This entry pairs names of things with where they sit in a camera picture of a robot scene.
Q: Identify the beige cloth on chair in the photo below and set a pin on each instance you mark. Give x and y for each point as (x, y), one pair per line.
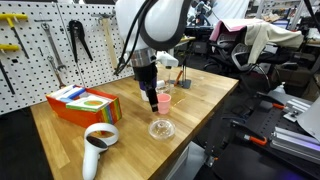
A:
(258, 35)

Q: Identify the orange box of books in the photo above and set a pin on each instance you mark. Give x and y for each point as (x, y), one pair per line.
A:
(85, 106)

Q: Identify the black pliers on pegboard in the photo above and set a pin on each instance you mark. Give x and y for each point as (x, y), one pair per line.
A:
(77, 32)

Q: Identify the yellow handled tool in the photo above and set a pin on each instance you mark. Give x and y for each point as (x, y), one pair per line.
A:
(10, 19)
(5, 67)

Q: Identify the pink plastic cup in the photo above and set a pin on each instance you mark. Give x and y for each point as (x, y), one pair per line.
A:
(163, 103)

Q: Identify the white pegboard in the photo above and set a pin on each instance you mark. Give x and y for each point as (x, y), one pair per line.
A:
(33, 78)

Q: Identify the clear round plastic lid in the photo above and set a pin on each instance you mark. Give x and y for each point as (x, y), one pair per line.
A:
(161, 129)

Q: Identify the white and blue cup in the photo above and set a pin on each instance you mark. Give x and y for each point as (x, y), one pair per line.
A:
(143, 92)

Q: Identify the black office chair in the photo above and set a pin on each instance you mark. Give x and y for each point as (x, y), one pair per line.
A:
(230, 54)

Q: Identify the small silver wrench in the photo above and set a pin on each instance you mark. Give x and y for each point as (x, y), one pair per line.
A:
(51, 61)

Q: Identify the white VR controller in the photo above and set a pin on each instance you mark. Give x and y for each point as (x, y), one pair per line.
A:
(93, 146)

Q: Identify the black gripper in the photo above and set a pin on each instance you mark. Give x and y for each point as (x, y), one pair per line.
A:
(146, 76)

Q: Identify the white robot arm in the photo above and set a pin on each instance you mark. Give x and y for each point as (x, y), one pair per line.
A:
(147, 25)

